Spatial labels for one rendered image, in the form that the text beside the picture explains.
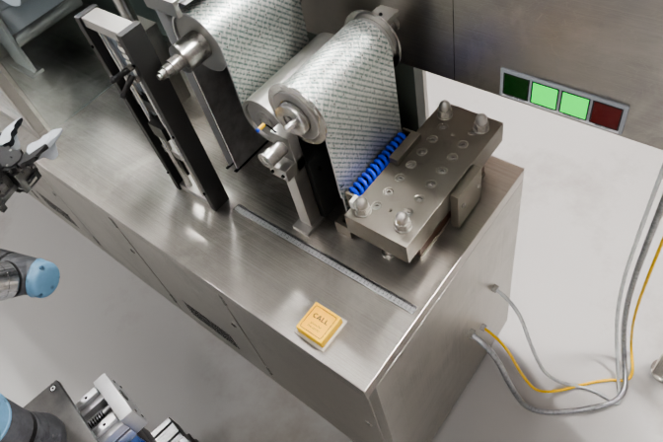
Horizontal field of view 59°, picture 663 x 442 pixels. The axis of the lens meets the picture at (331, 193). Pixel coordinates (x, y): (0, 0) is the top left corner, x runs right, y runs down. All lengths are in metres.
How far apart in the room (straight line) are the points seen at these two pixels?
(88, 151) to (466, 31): 1.16
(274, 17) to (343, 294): 0.61
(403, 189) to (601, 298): 1.24
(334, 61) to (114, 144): 0.89
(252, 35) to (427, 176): 0.48
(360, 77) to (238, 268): 0.54
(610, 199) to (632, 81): 1.50
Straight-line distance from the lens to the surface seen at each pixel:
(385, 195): 1.26
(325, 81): 1.13
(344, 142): 1.21
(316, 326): 1.24
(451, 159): 1.33
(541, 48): 1.18
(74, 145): 1.93
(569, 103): 1.22
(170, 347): 2.45
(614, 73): 1.15
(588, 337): 2.27
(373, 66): 1.21
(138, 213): 1.62
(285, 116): 1.15
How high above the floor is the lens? 2.01
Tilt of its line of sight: 50 degrees down
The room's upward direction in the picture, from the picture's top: 16 degrees counter-clockwise
